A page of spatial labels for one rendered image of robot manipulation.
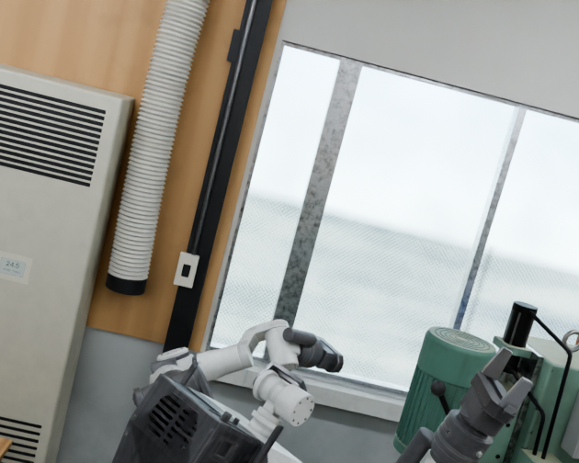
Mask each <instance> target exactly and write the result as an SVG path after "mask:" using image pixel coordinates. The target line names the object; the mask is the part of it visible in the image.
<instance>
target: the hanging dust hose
mask: <svg viewBox="0 0 579 463"><path fill-rule="evenodd" d="M168 1H169V2H165V3H166V4H167V6H165V11H163V13H164V15H163V16H161V17H162V18H163V20H160V21H161V23H162V24H161V25H159V27H160V29H158V30H157V31H158V32H159V33H160V34H157V35H156V36H157V37H158V38H159V39H155V41H156V42H157V43H155V44H154V46H155V47H156V48H153V50H154V51H155V52H153V53H152V56H153V57H152V58H150V59H151V60H152V62H149V64H151V66H149V67H148V68H149V69H150V70H151V71H148V72H147V73H148V74H149V75H147V76H146V78H147V79H148V80H146V81H145V83H146V84H147V85H145V86H144V87H145V88H146V89H143V90H142V91H143V92H144V93H145V94H142V96H143V97H144V98H142V99H141V101H142V102H143V103H140V105H141V106H142V107H140V108H139V110H140V111H141V112H138V114H139V115H140V116H139V117H137V119H138V121H136V123H137V124H138V125H137V126H135V128H136V130H135V131H134V132H135V133H136V134H134V135H133V137H134V138H136V139H133V140H132V141H134V143H133V144H132V145H131V146H132V147H133V148H131V150H132V152H130V155H131V157H129V159H130V161H128V164H129V165H128V166H127V168H128V169H129V170H127V171H126V172H127V174H126V175H125V176H126V177H127V178H126V179H124V181H125V182H126V183H125V184H123V185H124V186H125V187H123V188H122V189H123V190H124V192H122V193H121V194H122V195H123V196H122V197H121V199H122V200H121V202H120V203H121V205H120V206H119V207H120V210H119V214H118V216H119V218H117V221H118V222H117V223H116V224H117V227H116V228H115V229H116V231H115V234H116V235H115V236H114V238H115V240H113V244H112V246H113V247H114V248H112V249H111V250H112V253H111V255H112V256H111V257H110V260H111V261H110V262H109V263H110V265H109V266H108V267H109V270H108V276H107V280H106V287H107V288H108V289H110V290H112V291H114V292H117V293H120V294H124V295H131V296H138V295H142V294H143V293H144V291H145V287H146V283H147V278H148V276H147V275H148V274H149V272H148V270H149V269H150V268H149V265H150V263H149V262H151V257H152V255H151V253H152V252H153V251H152V249H153V245H154V242H153V241H154V240H155V239H154V236H155V235H156V234H155V232H156V229H155V228H157V225H156V223H158V221H157V220H158V219H159V217H158V215H159V214H160V213H159V212H158V211H159V210H161V209H160V208H159V207H161V206H162V205H161V203H160V202H162V200H161V198H162V197H163V195H162V194H163V193H164V191H163V190H162V189H165V187H164V185H165V182H164V181H165V180H166V178H165V176H167V173H166V172H168V170H167V169H166V168H167V167H169V165H168V164H169V163H170V161H169V160H168V159H170V158H171V156H170V155H169V154H171V152H170V151H171V150H173V148H172V147H171V146H173V145H174V144H173V143H172V141H174V140H175V139H174V138H173V137H175V136H176V135H175V134H174V132H176V130H175V128H177V125H176V124H177V123H179V122H178V121H177V119H180V117H179V116H178V115H180V114H181V113H180V112H179V111H178V110H181V106H183V105H182V103H180V102H182V101H184V100H183V98H181V97H184V94H182V93H185V92H186V90H185V89H184V88H187V87H186V86H185V84H187V81H186V80H187V79H189V78H188V76H187V75H189V74H190V73H189V71H190V70H191V68H190V67H189V66H191V65H192V64H191V62H194V61H193V60H192V59H191V58H192V57H195V56H194V54H193V53H194V52H196V51H195V50H194V49H196V48H197V46H196V45H195V44H198V42H197V40H199V37H198V35H201V34H200V33H199V32H200V31H201V30H202V29H201V27H202V26H203V24H202V23H201V22H204V21H205V20H204V17H205V16H206V15H205V14H204V13H206V12H208V11H207V9H206V8H208V7H209V6H208V5H207V4H208V3H210V1H209V0H168Z"/></svg>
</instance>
